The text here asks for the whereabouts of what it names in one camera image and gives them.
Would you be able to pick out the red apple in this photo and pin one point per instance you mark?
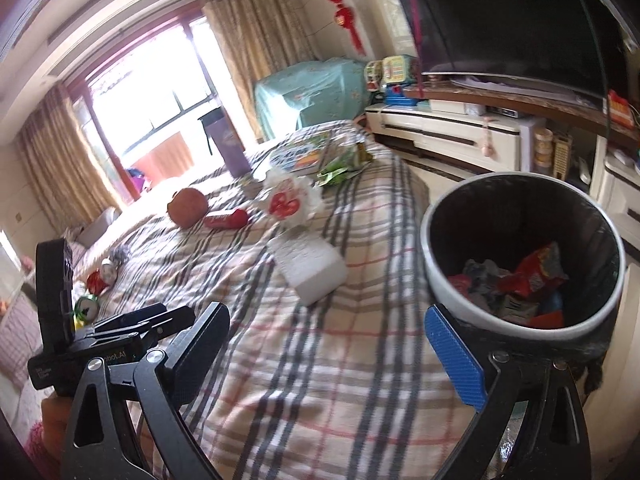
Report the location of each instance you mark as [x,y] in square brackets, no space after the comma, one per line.
[187,207]

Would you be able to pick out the left beige curtain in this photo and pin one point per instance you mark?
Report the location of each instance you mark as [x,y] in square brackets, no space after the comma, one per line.
[71,187]

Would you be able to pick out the black flat screen television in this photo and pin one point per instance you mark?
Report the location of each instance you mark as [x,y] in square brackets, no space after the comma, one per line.
[575,44]

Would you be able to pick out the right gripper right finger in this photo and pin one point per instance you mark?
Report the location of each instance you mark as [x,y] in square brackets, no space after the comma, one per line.
[492,374]

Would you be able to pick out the children picture book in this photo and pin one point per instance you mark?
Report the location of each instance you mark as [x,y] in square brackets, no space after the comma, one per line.
[302,155]

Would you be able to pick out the white red plastic bag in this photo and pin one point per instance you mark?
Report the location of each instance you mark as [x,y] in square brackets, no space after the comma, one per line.
[289,199]

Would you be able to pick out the black round trash bin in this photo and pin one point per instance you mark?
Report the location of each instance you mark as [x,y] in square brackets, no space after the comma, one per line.
[480,231]

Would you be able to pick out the white tv cabinet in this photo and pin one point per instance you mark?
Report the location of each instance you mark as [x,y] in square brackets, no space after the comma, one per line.
[447,145]

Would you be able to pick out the toy phone cash register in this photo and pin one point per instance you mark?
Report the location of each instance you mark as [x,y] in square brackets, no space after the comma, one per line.
[387,79]

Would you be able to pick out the red cylindrical snack pack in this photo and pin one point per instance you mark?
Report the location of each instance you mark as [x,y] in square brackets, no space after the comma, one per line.
[227,220]

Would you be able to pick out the right beige curtain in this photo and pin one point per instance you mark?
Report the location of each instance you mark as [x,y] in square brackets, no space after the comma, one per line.
[257,38]

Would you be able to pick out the green crushed can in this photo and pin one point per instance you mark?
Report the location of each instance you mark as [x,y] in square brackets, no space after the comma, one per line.
[87,309]

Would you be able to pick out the person left hand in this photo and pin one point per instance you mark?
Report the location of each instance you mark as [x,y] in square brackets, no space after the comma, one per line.
[55,412]

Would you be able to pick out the green snack bag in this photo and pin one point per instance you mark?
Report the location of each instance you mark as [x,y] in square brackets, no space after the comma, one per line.
[349,162]

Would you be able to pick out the beige curtain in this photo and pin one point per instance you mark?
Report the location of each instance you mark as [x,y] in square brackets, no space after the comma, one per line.
[71,187]
[257,38]

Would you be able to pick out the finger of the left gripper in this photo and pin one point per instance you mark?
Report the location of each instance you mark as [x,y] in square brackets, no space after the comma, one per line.
[172,322]
[134,321]

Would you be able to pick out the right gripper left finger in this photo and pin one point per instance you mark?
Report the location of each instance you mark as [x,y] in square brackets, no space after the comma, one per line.
[100,442]

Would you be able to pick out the plaid blanket cover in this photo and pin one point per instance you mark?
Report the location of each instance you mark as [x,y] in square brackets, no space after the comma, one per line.
[348,388]

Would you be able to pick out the red snack wrapper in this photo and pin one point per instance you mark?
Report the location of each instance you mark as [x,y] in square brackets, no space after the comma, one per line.
[537,276]

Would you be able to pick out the teal covered furniture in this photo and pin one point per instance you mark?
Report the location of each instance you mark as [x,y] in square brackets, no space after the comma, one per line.
[309,93]

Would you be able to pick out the red crushed can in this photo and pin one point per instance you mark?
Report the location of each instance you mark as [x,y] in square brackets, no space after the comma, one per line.
[102,278]

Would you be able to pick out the purple gift bag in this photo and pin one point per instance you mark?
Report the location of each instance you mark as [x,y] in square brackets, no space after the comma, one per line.
[219,130]

